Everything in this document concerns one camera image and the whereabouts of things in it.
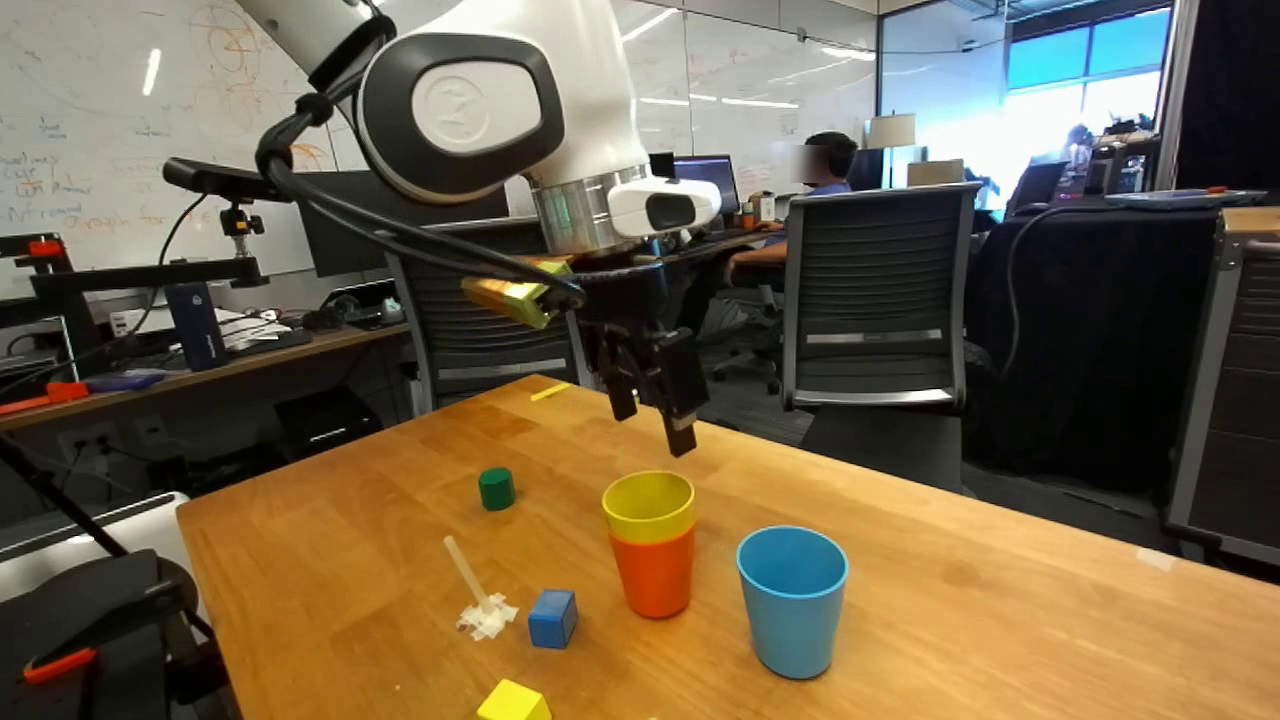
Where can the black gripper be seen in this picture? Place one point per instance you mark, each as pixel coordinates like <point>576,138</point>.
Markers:
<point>644,305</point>

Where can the yellow plastic cup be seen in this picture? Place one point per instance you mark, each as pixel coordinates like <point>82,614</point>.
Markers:
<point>648,521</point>

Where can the blue plastic cup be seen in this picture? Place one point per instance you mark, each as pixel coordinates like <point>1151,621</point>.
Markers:
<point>792,626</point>

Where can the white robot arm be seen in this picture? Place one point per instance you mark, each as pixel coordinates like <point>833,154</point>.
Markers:
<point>585,80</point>

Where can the yellow tape strip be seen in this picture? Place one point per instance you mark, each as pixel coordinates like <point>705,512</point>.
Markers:
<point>549,395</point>

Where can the grey mesh office chair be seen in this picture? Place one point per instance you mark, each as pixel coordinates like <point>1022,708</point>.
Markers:
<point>874,283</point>
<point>494,360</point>

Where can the green cylinder block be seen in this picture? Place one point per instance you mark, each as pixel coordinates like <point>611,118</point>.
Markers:
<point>496,492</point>

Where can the orange plastic cup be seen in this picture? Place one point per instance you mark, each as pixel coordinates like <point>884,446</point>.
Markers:
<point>653,581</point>

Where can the small blue-screen monitor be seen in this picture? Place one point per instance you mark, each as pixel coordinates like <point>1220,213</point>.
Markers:
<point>705,164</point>

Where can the blue cube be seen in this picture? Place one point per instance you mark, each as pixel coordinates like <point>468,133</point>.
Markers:
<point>552,621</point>

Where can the white plastic connector toy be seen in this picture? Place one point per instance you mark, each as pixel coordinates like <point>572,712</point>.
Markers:
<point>491,618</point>

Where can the seated person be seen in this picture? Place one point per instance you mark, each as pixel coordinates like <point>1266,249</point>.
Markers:
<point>829,160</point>

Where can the yellow cube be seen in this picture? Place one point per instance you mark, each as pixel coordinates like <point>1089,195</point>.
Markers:
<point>512,705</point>

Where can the large black monitor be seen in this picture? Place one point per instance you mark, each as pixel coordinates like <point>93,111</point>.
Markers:
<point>343,247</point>

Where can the white table lamp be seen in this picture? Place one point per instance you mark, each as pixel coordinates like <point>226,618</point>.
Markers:
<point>893,131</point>

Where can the wooden edged back desk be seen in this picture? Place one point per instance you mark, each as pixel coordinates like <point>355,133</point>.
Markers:
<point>242,366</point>

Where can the black draped partition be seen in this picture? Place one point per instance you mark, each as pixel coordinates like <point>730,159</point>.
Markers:
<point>1095,344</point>

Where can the black tripod ball head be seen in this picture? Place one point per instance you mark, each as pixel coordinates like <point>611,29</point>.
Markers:
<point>242,222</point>

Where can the blue box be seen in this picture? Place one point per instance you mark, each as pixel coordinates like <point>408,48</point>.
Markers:
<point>197,325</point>

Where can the bright window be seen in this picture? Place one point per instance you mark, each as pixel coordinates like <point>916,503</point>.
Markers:
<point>1066,61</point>

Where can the white rounded panel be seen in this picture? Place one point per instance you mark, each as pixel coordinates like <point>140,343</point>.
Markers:
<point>123,525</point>

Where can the thin black rod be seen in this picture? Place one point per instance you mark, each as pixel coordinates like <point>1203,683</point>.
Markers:
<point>52,497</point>

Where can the black curtain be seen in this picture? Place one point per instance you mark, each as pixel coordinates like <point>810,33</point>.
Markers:
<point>1224,93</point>

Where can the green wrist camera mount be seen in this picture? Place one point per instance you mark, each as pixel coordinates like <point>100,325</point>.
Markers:
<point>512,300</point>

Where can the black stereo camera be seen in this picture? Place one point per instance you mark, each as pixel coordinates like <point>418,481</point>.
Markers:
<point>220,176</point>

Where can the black rail frame red clamp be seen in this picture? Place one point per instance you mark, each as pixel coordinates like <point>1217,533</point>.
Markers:
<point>133,279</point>

